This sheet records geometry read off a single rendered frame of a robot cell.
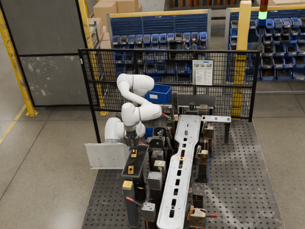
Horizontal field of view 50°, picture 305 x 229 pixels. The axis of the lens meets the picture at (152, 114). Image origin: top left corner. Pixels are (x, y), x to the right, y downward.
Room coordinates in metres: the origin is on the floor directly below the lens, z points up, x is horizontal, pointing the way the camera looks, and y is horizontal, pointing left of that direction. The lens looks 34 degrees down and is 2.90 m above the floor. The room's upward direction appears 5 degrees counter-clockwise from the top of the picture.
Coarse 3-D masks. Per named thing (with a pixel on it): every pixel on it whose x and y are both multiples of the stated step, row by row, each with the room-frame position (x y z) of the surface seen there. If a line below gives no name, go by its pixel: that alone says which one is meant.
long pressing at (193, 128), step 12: (180, 120) 2.63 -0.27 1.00; (192, 120) 2.61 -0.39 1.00; (180, 132) 2.44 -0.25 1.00; (192, 132) 2.42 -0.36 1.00; (180, 144) 2.25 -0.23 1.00; (192, 144) 2.24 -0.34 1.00; (180, 156) 2.10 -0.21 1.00; (192, 156) 2.09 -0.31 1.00; (168, 180) 1.83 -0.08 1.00; (180, 180) 1.82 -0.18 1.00; (168, 192) 1.71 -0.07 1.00; (180, 192) 1.70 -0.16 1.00; (168, 204) 1.59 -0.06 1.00; (180, 204) 1.58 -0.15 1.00; (168, 216) 1.49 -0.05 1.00; (180, 216) 1.48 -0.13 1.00; (168, 228) 1.39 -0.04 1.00; (180, 228) 1.38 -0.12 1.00
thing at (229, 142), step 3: (228, 120) 2.58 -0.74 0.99; (225, 123) 2.56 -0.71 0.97; (228, 123) 2.55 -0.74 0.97; (225, 126) 2.56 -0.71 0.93; (228, 126) 2.55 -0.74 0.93; (225, 129) 2.56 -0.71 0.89; (228, 129) 2.56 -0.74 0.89; (225, 132) 2.56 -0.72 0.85; (228, 132) 2.56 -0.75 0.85; (225, 135) 2.56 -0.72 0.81; (228, 135) 2.56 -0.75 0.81; (225, 138) 2.56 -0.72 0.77; (228, 138) 2.56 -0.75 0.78; (222, 141) 2.60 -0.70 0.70; (225, 141) 2.56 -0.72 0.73; (228, 141) 2.58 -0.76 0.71; (225, 144) 2.55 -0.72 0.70; (228, 144) 2.54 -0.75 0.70
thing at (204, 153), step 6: (204, 150) 2.10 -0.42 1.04; (198, 156) 2.07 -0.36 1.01; (204, 156) 2.06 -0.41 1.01; (198, 162) 2.07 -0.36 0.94; (204, 162) 2.06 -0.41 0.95; (204, 168) 2.06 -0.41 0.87; (198, 174) 2.07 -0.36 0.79; (204, 174) 2.06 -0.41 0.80; (198, 180) 2.07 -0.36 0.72; (204, 180) 2.06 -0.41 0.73
